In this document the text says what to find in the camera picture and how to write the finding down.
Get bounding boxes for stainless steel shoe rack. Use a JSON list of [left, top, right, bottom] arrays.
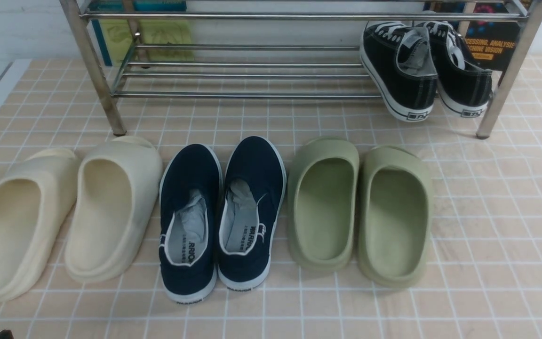
[[60, 0, 542, 140]]

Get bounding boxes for black lace sneaker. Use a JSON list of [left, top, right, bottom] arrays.
[[359, 21, 438, 122], [414, 21, 492, 118]]

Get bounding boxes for black machine vision book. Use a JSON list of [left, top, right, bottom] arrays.
[[423, 1, 520, 72]]

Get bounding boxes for navy canvas shoe left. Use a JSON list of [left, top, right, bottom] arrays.
[[158, 144, 223, 304]]

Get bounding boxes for olive green slipper left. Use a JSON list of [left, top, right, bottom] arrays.
[[287, 136, 359, 272]]

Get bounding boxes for cream slipper far left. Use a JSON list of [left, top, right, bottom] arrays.
[[0, 148, 81, 302]]

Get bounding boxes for navy canvas shoe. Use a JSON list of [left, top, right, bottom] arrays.
[[215, 137, 287, 291], [158, 144, 223, 304]]

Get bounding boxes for olive green slipper right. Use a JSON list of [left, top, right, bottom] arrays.
[[357, 145, 434, 288]]

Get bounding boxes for navy canvas shoe right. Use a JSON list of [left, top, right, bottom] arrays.
[[215, 137, 287, 291]]

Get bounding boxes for olive green slipper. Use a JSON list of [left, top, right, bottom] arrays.
[[357, 145, 434, 288], [287, 136, 359, 272]]

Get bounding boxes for cream slipper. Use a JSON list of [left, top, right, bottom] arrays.
[[0, 148, 81, 302], [64, 136, 163, 283]]

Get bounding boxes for yellow green teal book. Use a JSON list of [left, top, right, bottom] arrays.
[[92, 0, 194, 66]]

